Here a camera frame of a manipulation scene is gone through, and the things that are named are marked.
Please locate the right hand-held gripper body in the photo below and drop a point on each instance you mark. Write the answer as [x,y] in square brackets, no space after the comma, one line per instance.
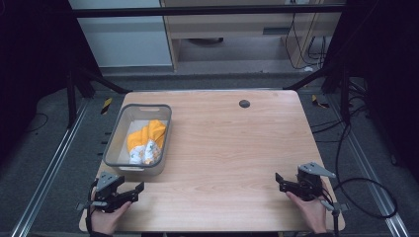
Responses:
[309,186]

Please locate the dark curtain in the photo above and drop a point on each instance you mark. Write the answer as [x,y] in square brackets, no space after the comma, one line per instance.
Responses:
[33,65]
[388,65]

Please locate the black horizontal metal bar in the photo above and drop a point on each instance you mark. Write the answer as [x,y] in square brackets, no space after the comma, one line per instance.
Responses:
[197,11]

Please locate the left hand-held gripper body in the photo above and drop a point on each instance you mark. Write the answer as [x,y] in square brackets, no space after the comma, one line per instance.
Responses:
[107,189]

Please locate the light wooden desk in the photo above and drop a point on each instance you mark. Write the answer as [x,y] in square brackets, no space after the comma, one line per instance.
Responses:
[230,24]

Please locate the white cabinet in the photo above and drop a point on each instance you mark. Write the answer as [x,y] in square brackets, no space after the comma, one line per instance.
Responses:
[125,42]

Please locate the yellow and black tape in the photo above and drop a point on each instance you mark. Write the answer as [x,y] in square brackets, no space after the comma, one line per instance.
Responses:
[318,102]
[106,105]

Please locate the black metal stand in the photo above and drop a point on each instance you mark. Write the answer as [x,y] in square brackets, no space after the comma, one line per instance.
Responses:
[344,95]
[71,98]

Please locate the orange and white cloth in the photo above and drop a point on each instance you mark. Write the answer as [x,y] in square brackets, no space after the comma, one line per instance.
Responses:
[146,141]

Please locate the grey plastic basket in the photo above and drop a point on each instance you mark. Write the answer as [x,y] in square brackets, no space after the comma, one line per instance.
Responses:
[118,154]

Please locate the person's right hand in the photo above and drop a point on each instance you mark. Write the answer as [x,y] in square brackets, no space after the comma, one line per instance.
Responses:
[311,214]

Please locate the aluminium floor rail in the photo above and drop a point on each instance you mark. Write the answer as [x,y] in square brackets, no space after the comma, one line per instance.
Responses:
[369,171]
[49,177]

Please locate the person's left hand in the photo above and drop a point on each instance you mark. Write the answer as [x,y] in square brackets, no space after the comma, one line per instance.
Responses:
[106,220]

